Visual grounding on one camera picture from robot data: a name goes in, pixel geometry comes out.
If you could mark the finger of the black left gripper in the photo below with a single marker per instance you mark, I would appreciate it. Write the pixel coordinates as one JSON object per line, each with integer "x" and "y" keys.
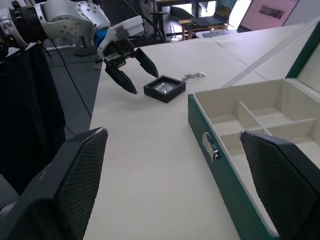
{"x": 120, "y": 77}
{"x": 146, "y": 62}

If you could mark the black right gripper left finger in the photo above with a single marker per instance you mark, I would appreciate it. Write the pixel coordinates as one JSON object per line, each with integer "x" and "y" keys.
{"x": 62, "y": 187}

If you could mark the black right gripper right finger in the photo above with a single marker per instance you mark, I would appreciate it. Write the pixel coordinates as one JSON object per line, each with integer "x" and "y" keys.
{"x": 282, "y": 180}

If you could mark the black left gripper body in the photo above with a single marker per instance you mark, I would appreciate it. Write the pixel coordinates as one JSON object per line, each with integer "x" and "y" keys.
{"x": 120, "y": 51}

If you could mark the black square display case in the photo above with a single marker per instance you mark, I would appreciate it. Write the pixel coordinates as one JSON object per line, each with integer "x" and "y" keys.
{"x": 172, "y": 96}

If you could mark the green jewelry box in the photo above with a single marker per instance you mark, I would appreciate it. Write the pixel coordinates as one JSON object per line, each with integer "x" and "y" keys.
{"x": 225, "y": 175}

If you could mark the black round stand base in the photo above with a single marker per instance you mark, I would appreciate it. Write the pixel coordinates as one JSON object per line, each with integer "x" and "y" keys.
{"x": 85, "y": 52}

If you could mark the wooden stand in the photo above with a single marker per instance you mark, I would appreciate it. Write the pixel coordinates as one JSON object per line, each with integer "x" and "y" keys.
{"x": 186, "y": 31}

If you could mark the dark open laptop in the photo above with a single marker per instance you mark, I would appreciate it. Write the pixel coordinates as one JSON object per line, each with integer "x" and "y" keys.
{"x": 207, "y": 20}

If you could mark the black fabric cover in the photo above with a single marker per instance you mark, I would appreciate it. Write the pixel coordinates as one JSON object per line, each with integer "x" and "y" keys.
{"x": 25, "y": 112}

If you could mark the laptop with pink screen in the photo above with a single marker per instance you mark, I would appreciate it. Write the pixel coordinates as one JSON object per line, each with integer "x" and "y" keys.
{"x": 270, "y": 20}

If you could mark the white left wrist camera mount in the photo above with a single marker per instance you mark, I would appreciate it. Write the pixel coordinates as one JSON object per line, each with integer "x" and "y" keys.
{"x": 125, "y": 27}

